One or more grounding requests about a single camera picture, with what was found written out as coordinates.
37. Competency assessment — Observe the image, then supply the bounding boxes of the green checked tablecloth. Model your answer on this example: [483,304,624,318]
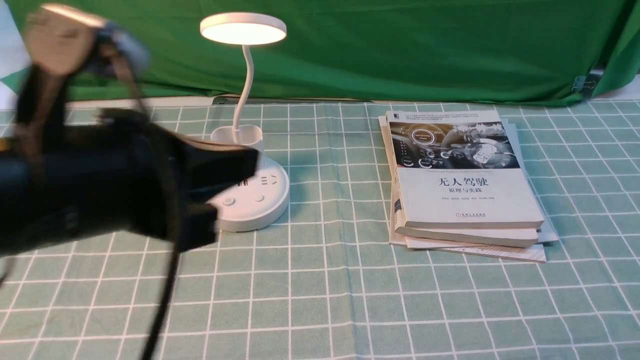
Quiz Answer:
[0,100,640,360]

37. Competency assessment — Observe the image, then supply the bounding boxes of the bottom thin white book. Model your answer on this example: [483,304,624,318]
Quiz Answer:
[378,116,560,264]

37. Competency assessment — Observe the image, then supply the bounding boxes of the metal binder clip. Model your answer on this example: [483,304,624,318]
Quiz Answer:
[571,69,604,100]

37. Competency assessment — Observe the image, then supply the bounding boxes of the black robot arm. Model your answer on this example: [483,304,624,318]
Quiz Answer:
[1,108,259,256]

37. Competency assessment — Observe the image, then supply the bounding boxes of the green backdrop cloth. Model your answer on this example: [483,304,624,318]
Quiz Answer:
[0,0,640,107]

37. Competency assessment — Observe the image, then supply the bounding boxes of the white desk lamp with sockets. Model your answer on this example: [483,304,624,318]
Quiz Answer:
[199,12,290,233]

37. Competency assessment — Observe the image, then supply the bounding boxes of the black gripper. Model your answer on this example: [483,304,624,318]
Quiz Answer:
[30,109,260,254]

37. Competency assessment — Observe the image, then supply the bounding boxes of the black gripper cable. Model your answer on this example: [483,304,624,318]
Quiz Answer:
[102,40,183,360]

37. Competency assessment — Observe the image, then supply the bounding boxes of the top white paperback book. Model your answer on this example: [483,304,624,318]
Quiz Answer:
[385,110,545,230]

